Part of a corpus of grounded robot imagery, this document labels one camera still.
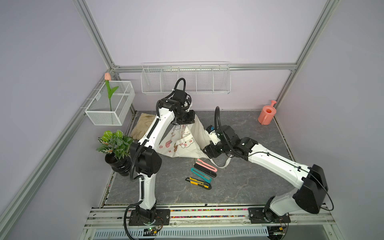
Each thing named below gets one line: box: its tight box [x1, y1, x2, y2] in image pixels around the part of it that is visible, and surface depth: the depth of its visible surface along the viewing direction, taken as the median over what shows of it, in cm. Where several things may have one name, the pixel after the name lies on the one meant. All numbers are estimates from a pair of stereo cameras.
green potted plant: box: [96, 130, 135, 176], surface depth 75 cm
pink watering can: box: [258, 100, 277, 126], surface depth 107 cm
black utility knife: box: [194, 163, 217, 178], surface depth 91 cm
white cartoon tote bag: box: [157, 115, 232, 168], surface depth 90 cm
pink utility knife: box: [195, 158, 218, 172], surface depth 93 cm
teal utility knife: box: [190, 167, 213, 184], surface depth 88 cm
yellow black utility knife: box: [185, 177, 212, 190], surface depth 85 cm
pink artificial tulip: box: [104, 72, 119, 112], surface depth 85 cm
